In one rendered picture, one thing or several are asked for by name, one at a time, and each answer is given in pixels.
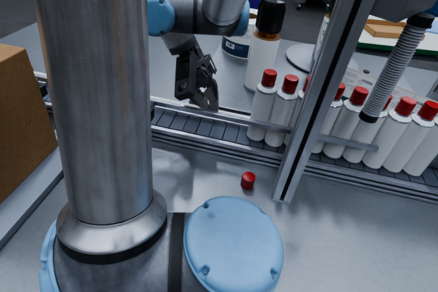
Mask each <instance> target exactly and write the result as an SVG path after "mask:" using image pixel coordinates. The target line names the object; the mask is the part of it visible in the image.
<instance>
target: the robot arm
mask: <svg viewBox="0 0 438 292"><path fill-rule="evenodd" d="M33 1H34V6H35V12H36V20H37V23H38V31H39V35H40V42H41V46H42V54H43V58H44V65H45V69H46V76H47V81H48V88H49V92H50V99H51V106H52V110H53V118H54V121H55V129H56V133H57V140H58V144H59V152H60V155H61V163H62V167H63V174H64V178H65V186H66V192H67V197H68V203H67V204H66V205H65V206H64V207H63V208H62V209H61V211H60V213H59V214H58V217H57V219H56V220H55V221H54V222H53V224H52V225H51V226H50V228H49V230H48V232H47V233H46V236H45V239H44V242H43V245H42V249H41V253H40V261H41V262H42V268H41V269H40V270H39V272H38V279H39V286H40V292H273V291H274V290H275V288H276V286H277V284H278V281H279V279H280V273H281V270H282V267H283V263H284V246H283V242H282V238H281V236H280V233H279V231H278V228H277V227H276V225H275V223H274V222H273V221H272V219H271V218H270V217H269V215H267V214H266V213H264V212H263V211H262V210H261V208H260V207H258V206H257V205H255V204H254V203H252V202H250V201H248V200H246V199H243V198H240V197H234V196H219V197H214V198H212V199H209V200H207V201H205V202H204V204H202V205H201V206H199V207H198V208H197V209H196V210H195V211H194V212H167V205H166V201H165V199H164V197H163V196H162V195H161V193H160V192H158V191H157V190H155V189H154V188H153V165H152V143H151V101H150V80H149V38H148V35H149V36H152V37H161V39H162V40H163V41H164V44H165V45H166V47H167V49H169V52H170V54H171V55H178V54H179V57H177V58H176V70H175V92H174V97H175V98H176V99H178V100H180V101H181V100H185V99H188V98H189V99H190V100H191V101H192V102H193V103H194V104H195V105H197V106H199V107H200V108H201V109H205V110H211V111H217V112H218V109H219V91H218V84H217V82H216V80H215V79H214V78H213V77H212V75H213V73H214V74H216V72H217V69H216V67H215V65H214V62H213V60H212V58H211V55H210V54H206V55H204V54H203V52H202V51H201V48H200V47H199V44H198V42H197V40H196V38H195V36H194V34H197V35H218V36H225V37H241V36H243V35H245V34H246V32H247V29H248V24H249V19H250V4H249V1H248V0H33ZM210 60H211V61H212V64H213V66H214V69H213V67H212V65H211V62H210ZM201 87H203V88H204V89H205V88H206V90H205V92H202V91H201V89H200V88H201ZM208 100H209V103H208Z"/></svg>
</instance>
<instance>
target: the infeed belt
mask: <svg viewBox="0 0 438 292"><path fill-rule="evenodd" d="M47 92H48V94H47V95H46V96H45V97H43V98H44V101H45V102H50V103H51V99H50V92H49V88H48V87H47ZM151 125H155V126H160V127H163V128H168V129H172V130H178V131H181V132H187V133H190V134H195V135H199V136H205V137H208V138H214V139H219V140H222V141H228V142H232V143H237V144H241V145H246V146H249V147H255V148H258V149H264V150H268V151H273V152H276V153H282V154H284V152H285V148H286V146H284V144H282V146H281V147H279V148H272V147H269V146H267V145H266V144H265V142H264V140H263V141H260V142H254V141H251V140H249V139H248V138H247V136H246V133H247V130H248V126H244V125H241V126H240V125H239V124H235V123H230V122H228V123H227V122H226V121H221V120H217V119H215V121H214V119H211V118H208V117H203V118H202V116H199V115H192V114H189V113H183V112H180V111H179V112H178V111H174V110H171V109H165V108H159V107H156V106H155V108H154V119H153V120H152V121H151ZM309 160H314V161H318V162H323V163H327V164H332V165H335V166H341V167H345V168H350V169H355V170H359V171H365V172H368V173H373V174H377V175H382V176H385V177H392V178H395V179H400V180H404V181H409V182H412V183H418V184H424V185H427V186H432V187H436V188H438V169H437V168H432V167H427V168H426V169H425V170H424V172H423V173H422V174H421V176H419V177H411V176H409V175H407V174H405V173H404V172H403V171H402V170H401V171H400V172H399V173H397V174H394V173H390V172H388V171H386V170H384V169H383V168H382V166H381V168H380V169H377V170H373V169H369V168H367V167H366V166H364V165H363V164H362V162H361V161H360V163H359V164H350V163H348V162H346V161H345V160H344V159H343V158H342V156H341V157H340V158H339V159H337V160H333V159H330V158H327V157H326V156H325V155H324V154H323V152H322V151H321V153H320V154H311V155H310V157H309Z"/></svg>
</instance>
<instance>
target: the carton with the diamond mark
mask: <svg viewBox="0 0 438 292"><path fill-rule="evenodd" d="M57 146H58V142H57V139H56V137H55V133H54V131H53V127H52V125H51V121H50V118H49V115H48V112H47V109H46V107H45V104H44V101H43V98H42V95H41V92H40V89H39V86H38V83H37V79H36V78H35V74H34V72H33V68H32V66H31V62H30V60H29V56H28V54H27V50H26V49H25V48H21V47H17V46H11V45H7V44H1V43H0V204H1V203H2V202H3V201H4V200H5V199H6V198H7V197H8V195H9V194H10V193H11V192H12V191H13V190H14V189H15V188H16V187H17V186H18V185H19V184H20V183H21V182H22V181H23V180H24V179H25V178H26V177H27V176H28V175H29V174H30V173H31V172H32V171H33V170H34V169H35V168H36V167H37V166H38V165H39V164H40V163H41V162H42V161H43V160H44V159H45V158H46V157H47V156H48V155H49V154H50V153H51V152H52V151H53V150H54V149H55V148H56V147H57Z"/></svg>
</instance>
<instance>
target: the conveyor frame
mask: <svg viewBox="0 0 438 292"><path fill-rule="evenodd" d="M45 104H46V107H47V109H48V113H49V115H50V117H51V118H53V110H52V106H51V103H50V102H45ZM156 107H159V108H163V107H160V106H156ZM165 109H169V108H165ZM169 110H174V111H178V112H179V110H175V109H169ZM180 112H183V113H188V112H184V111H180ZM189 114H192V115H197V114H193V113H189ZM199 116H202V118H203V117H206V116H203V115H199ZM208 118H211V119H214V121H215V118H212V117H208ZM217 120H221V119H217ZM221 121H225V120H221ZM226 122H227V123H228V122H230V123H234V122H231V121H226ZM235 124H239V125H240V126H241V125H244V126H248V125H245V124H240V123H235ZM151 140H153V141H158V142H161V143H167V144H170V145H175V146H179V147H184V148H187V149H193V150H196V151H201V152H205V153H211V154H216V155H219V156H224V157H228V158H233V159H237V160H242V161H245V162H251V163H254V164H259V165H262V166H268V167H272V168H277V169H279V167H280V164H281V161H282V158H283V155H284V154H282V153H276V152H273V151H268V150H264V149H258V148H255V147H249V146H246V145H241V144H237V143H232V142H228V141H222V140H219V139H214V138H208V137H205V136H199V135H195V134H190V133H187V132H181V131H178V130H172V129H168V128H163V127H160V126H155V125H151ZM302 174H303V175H308V176H312V177H317V178H320V179H326V180H329V181H334V182H338V183H344V184H349V185H352V186H357V187H361V188H366V189H370V190H375V191H378V192H384V193H387V194H392V195H395V196H401V197H406V198H410V199H415V200H419V201H424V202H427V203H433V204H436V205H438V188H436V187H432V186H427V185H424V184H418V183H415V182H409V181H404V180H400V179H395V178H392V177H385V176H382V175H377V174H373V173H368V172H365V171H359V170H355V169H350V168H345V167H341V166H335V165H332V164H327V163H323V162H318V161H314V160H308V162H307V164H306V167H305V168H304V171H303V173H302Z"/></svg>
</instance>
